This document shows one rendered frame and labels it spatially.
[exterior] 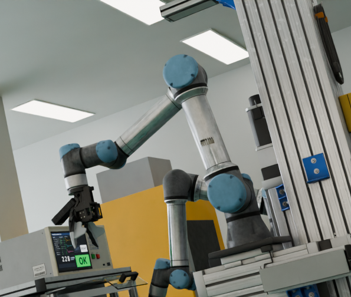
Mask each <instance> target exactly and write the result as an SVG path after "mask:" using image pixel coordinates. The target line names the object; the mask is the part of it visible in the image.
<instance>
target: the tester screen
mask: <svg viewBox="0 0 351 297"><path fill-rule="evenodd" d="M51 235H52V238H53V244H54V249H55V255H56V258H57V263H58V269H59V271H60V270H70V269H80V268H89V267H91V266H83V267H77V262H76V257H75V255H88V252H77V253H74V248H73V245H72V242H71V237H70V233H52V234H51ZM77 245H87V244H86V239H85V235H84V234H83V235H82V236H80V237H79V238H77ZM62 256H70V260H71V262H62V258H61V257H62ZM66 263H75V264H76V266H75V267H69V268H59V265H60V264H66Z"/></svg>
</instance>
